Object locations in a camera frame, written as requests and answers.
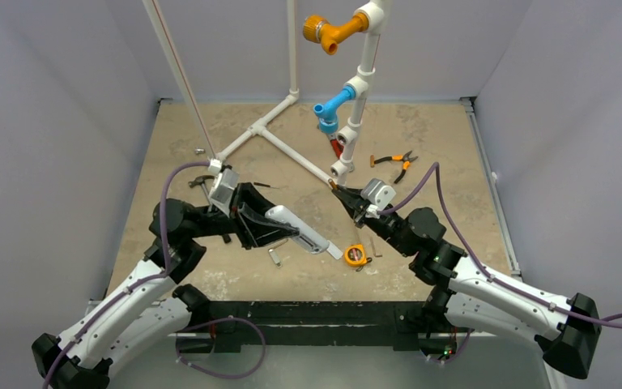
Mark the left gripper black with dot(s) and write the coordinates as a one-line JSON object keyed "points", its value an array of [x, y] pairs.
{"points": [[247, 197]]}

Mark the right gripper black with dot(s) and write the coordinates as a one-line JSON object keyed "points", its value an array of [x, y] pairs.
{"points": [[365, 210]]}

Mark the white remote control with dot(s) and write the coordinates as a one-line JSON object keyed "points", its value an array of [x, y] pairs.
{"points": [[307, 238]]}

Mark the white battery cover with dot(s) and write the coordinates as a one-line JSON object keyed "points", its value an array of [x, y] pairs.
{"points": [[334, 251]]}

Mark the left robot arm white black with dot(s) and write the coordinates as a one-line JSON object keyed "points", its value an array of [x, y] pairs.
{"points": [[154, 300]]}

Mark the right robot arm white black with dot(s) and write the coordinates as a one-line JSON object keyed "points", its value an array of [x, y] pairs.
{"points": [[470, 294]]}

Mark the small black screwdriver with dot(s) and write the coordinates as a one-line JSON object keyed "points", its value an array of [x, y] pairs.
{"points": [[264, 185]]}

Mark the silver allen key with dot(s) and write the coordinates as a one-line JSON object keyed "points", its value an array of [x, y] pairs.
{"points": [[273, 254]]}

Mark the small brown allen key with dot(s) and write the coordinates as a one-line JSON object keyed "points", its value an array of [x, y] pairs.
{"points": [[374, 248]]}

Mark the yellow tape measure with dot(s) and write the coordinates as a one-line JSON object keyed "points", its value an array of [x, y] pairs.
{"points": [[356, 257]]}

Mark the small hammer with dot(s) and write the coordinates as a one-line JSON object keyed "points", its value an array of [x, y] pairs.
{"points": [[201, 181]]}

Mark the blue pipe fitting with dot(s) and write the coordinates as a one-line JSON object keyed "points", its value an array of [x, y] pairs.
{"points": [[326, 113]]}

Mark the orange pipe fitting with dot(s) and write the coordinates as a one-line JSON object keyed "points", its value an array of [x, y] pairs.
{"points": [[318, 30]]}

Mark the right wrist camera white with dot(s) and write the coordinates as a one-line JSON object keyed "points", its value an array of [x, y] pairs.
{"points": [[378, 194]]}

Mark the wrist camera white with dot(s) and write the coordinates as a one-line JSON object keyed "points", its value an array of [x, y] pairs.
{"points": [[378, 194], [222, 190]]}

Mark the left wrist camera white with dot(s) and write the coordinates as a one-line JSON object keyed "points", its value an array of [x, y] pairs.
{"points": [[222, 190]]}

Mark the orange handled pliers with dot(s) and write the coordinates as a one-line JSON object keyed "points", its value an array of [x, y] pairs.
{"points": [[406, 159]]}

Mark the white PVC pipe frame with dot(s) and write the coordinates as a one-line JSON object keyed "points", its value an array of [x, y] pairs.
{"points": [[340, 117]]}

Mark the aluminium rail frame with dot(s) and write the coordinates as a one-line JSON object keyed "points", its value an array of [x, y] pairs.
{"points": [[491, 178]]}

